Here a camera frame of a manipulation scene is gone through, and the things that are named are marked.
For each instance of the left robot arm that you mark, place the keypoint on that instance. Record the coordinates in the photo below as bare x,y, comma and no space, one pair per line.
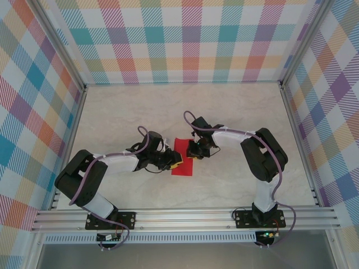
117,162

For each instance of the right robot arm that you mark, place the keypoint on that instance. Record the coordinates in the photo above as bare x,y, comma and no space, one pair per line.
263,196

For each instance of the grey metal panel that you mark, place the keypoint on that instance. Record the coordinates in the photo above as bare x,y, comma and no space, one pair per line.
182,256

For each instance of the black labelled control board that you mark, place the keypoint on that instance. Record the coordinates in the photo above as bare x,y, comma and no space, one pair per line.
105,237

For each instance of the control board with green light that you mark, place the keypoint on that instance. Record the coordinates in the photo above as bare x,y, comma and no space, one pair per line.
266,234

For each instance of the aluminium mounting rail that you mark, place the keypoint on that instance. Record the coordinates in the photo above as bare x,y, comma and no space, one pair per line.
182,218

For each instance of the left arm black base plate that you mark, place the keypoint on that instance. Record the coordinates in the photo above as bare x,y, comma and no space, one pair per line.
127,220

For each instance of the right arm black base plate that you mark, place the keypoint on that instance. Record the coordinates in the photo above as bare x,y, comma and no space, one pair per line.
244,219

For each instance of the aluminium side rail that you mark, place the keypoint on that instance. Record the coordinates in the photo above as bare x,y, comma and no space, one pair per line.
68,154
306,154

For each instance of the aluminium frame post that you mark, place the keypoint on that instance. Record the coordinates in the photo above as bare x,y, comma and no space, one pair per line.
305,42
63,45

